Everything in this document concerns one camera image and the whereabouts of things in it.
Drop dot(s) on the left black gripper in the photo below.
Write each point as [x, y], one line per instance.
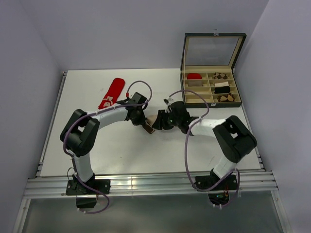
[141, 121]

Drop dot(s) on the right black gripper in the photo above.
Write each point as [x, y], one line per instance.
[159, 124]

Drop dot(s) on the beige sock brown toe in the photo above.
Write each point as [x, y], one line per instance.
[148, 126]

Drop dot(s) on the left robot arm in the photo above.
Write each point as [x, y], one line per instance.
[80, 132]

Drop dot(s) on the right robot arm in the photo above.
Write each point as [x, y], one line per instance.
[233, 137]

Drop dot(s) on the red sock white pattern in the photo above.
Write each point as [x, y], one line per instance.
[113, 93]

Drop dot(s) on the rolled red sock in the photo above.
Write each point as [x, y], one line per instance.
[194, 76]

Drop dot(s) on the rolled checkered sock lower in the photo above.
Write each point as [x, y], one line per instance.
[226, 98]

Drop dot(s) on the rolled checkered sock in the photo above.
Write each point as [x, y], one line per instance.
[220, 76]
[226, 98]

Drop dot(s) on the rolled checkered sock upper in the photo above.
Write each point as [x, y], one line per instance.
[220, 76]

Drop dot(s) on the rolled white black sock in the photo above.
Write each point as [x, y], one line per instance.
[223, 84]

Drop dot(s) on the black compartment storage box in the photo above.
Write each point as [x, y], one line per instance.
[207, 53]

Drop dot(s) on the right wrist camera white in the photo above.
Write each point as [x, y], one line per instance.
[168, 101]

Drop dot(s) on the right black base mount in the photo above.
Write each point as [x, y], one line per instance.
[222, 196]

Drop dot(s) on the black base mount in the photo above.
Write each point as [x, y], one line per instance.
[75, 188]
[222, 196]

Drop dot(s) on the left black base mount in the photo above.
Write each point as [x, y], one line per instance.
[75, 188]

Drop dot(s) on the aluminium frame rail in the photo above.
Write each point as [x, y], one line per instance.
[145, 185]

